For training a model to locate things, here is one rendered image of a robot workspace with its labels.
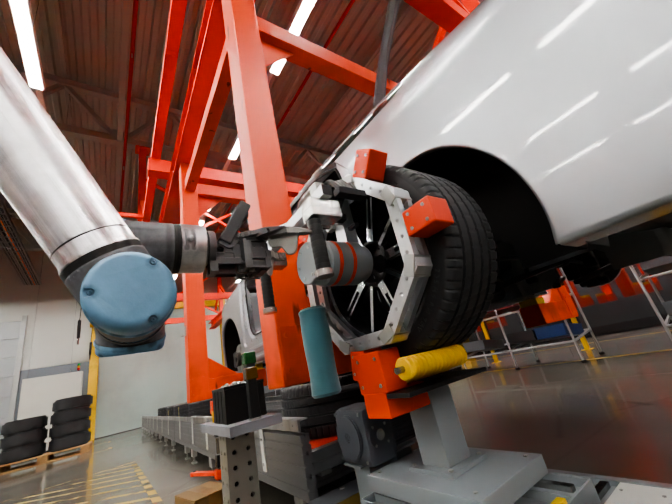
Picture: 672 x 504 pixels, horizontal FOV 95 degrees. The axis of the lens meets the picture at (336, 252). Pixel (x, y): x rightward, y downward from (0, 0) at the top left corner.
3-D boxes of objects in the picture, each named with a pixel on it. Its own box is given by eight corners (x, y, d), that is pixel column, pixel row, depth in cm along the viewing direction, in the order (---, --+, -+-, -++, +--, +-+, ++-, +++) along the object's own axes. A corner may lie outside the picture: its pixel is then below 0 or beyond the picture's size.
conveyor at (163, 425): (245, 431, 417) (242, 399, 431) (174, 452, 368) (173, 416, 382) (174, 422, 927) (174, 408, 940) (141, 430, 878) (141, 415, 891)
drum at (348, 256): (380, 276, 95) (369, 235, 100) (322, 278, 83) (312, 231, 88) (354, 290, 106) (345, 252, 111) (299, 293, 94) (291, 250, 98)
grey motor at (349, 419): (466, 476, 114) (436, 376, 126) (382, 532, 90) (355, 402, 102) (429, 469, 128) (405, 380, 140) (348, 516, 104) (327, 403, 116)
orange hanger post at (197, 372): (210, 398, 265) (196, 164, 349) (185, 404, 254) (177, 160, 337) (206, 399, 279) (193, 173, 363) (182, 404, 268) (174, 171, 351)
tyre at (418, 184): (456, 137, 103) (346, 225, 153) (408, 117, 90) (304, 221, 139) (537, 337, 82) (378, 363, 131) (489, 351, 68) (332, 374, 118)
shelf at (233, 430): (282, 422, 101) (281, 412, 102) (230, 438, 92) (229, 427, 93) (242, 420, 133) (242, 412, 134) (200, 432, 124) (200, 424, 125)
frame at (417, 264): (455, 328, 73) (394, 145, 92) (438, 331, 69) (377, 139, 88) (334, 359, 114) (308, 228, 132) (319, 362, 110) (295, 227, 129)
